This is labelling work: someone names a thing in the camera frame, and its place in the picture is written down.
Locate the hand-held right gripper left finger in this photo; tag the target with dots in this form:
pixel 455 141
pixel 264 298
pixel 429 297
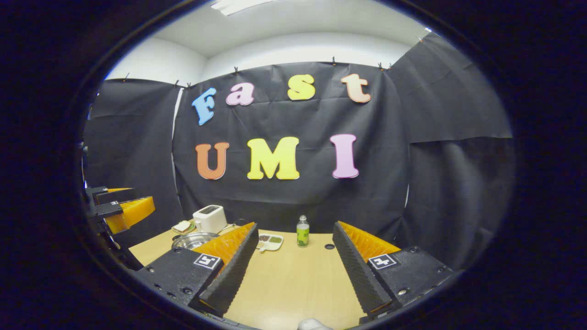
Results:
pixel 236 270

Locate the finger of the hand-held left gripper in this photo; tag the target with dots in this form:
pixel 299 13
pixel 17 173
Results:
pixel 114 196
pixel 130 213

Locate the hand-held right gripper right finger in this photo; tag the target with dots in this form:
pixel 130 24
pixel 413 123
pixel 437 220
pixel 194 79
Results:
pixel 357 270

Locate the stainless steel pot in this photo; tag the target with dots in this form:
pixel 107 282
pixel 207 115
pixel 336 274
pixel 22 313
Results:
pixel 192 240

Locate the white divided plate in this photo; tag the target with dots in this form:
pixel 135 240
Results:
pixel 273 245

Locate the white toaster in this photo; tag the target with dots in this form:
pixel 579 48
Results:
pixel 210 220

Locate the green label drink bottle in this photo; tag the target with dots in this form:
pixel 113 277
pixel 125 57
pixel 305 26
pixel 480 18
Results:
pixel 302 236

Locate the black backdrop cloth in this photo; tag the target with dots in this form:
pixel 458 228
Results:
pixel 284 119

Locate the ceiling light panel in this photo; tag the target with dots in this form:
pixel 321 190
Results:
pixel 238 5

